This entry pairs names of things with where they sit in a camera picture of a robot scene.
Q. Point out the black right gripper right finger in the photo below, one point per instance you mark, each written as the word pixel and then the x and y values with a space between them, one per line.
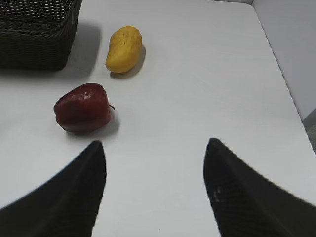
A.
pixel 246 204

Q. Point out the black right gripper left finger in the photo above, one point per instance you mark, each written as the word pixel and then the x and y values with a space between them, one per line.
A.
pixel 67 205

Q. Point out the yellow orange mango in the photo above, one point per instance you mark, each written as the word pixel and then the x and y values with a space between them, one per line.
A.
pixel 124 49

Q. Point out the black woven basket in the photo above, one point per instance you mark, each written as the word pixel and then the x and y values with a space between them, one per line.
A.
pixel 37 34

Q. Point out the dark red apple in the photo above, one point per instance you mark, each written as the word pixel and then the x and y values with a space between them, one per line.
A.
pixel 84 109

